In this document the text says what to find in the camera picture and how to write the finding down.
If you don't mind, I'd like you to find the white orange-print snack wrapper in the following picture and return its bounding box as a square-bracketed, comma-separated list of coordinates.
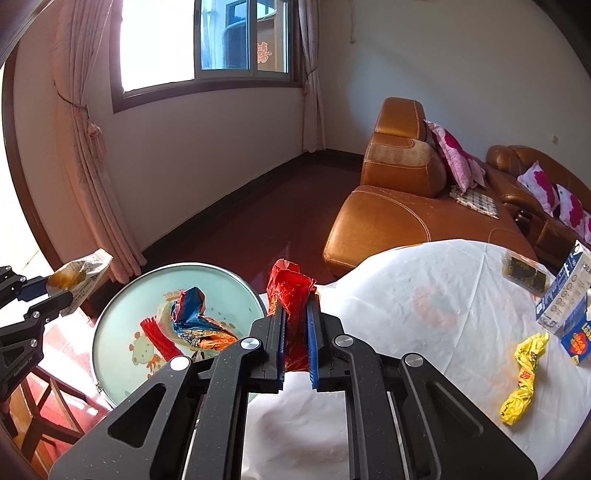
[46, 249, 113, 317]

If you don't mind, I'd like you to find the blue orange wrapper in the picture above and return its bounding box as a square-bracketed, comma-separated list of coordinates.
[170, 287, 238, 352]

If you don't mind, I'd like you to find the red orange wrapper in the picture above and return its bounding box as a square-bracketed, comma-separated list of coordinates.
[266, 259, 317, 372]

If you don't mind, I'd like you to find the mint green trash bin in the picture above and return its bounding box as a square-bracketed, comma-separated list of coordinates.
[91, 263, 266, 407]

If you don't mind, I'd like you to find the wooden chair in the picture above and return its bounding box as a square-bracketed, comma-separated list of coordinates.
[9, 359, 109, 479]

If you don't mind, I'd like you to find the red corrugated strip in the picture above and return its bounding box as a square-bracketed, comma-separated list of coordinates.
[139, 317, 183, 362]

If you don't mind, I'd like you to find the white printed tablecloth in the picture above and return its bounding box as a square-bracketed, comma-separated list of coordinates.
[242, 240, 590, 479]

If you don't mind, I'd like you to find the yellow crumpled wrapper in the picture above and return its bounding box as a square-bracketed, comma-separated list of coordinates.
[499, 333, 550, 426]

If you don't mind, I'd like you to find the blue Look milk carton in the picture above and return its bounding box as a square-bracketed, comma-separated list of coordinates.
[561, 293, 591, 365]

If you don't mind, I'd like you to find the dark seaweed snack packet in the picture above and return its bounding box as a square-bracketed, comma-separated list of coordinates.
[502, 253, 551, 297]

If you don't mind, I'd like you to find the white tall milk carton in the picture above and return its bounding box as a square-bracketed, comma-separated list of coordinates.
[536, 241, 591, 334]

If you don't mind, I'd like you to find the orange leather chaise sofa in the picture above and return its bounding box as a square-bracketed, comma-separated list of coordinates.
[324, 97, 536, 277]

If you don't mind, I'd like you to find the checkered cloth on sofa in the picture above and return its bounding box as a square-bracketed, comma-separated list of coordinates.
[449, 186, 499, 219]

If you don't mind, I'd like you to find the brown leather long sofa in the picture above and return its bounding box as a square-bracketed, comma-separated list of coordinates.
[485, 145, 590, 273]

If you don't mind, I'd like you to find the pink pillow on chaise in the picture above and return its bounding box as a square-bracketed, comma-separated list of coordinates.
[425, 120, 485, 194]

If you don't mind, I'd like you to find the pink white cushion middle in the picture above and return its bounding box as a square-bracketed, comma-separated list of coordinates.
[556, 184, 585, 238]

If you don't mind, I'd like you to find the pink white cushion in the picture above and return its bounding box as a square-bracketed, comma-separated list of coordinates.
[517, 162, 559, 216]
[556, 184, 585, 238]
[583, 211, 591, 248]

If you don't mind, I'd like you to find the pink white cushion left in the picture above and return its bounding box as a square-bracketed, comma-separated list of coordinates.
[517, 162, 559, 216]

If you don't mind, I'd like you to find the pink white cushion right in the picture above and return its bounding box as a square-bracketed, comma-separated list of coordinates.
[583, 211, 591, 248]

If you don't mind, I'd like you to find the pink right curtain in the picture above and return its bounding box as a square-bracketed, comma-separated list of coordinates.
[297, 0, 325, 153]

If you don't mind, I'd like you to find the window with grey frame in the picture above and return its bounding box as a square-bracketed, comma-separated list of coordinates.
[109, 1, 301, 113]

